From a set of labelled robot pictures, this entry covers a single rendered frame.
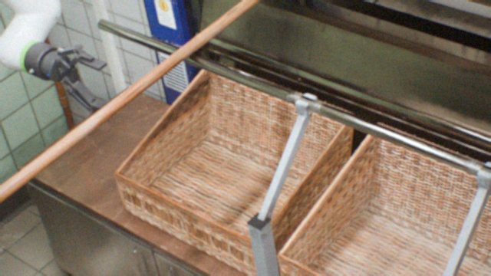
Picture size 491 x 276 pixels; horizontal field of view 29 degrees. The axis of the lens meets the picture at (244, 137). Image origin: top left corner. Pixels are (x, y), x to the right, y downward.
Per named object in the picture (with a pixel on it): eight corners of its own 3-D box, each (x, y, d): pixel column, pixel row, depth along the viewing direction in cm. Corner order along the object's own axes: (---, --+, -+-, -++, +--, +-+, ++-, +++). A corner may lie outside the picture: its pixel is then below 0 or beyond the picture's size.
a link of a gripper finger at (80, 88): (63, 77, 246) (61, 78, 247) (91, 109, 246) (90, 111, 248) (74, 68, 248) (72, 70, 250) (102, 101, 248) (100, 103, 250)
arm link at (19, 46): (6, 70, 265) (-20, 52, 256) (29, 31, 267) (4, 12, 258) (39, 85, 258) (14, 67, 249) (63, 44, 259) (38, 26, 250)
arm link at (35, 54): (26, 83, 254) (17, 54, 248) (58, 60, 260) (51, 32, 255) (41, 90, 250) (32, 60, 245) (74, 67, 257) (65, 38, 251)
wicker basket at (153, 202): (223, 124, 320) (210, 56, 303) (364, 184, 289) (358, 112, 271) (120, 211, 294) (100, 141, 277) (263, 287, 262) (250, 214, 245)
